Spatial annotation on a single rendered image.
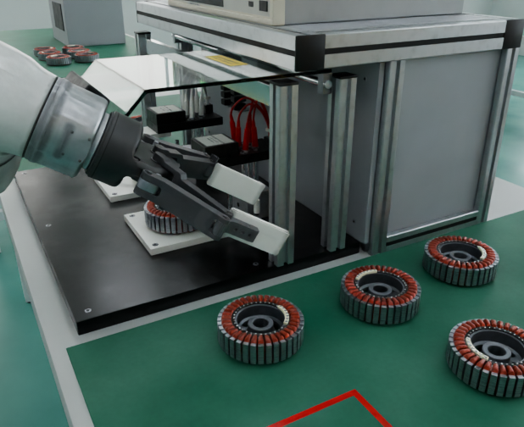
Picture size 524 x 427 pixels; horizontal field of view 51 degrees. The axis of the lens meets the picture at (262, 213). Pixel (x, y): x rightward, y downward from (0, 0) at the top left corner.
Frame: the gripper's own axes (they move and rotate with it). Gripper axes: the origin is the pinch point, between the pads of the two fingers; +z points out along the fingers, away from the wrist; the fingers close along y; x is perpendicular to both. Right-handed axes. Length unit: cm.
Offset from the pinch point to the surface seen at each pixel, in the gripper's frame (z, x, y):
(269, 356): 7.9, -14.5, 5.6
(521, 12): 427, 192, -634
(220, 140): -0.2, -1.6, -33.2
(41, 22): -80, -77, -496
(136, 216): -6.8, -21.2, -34.7
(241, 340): 4.4, -14.7, 4.0
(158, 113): -9, -7, -53
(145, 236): -5.5, -20.5, -26.4
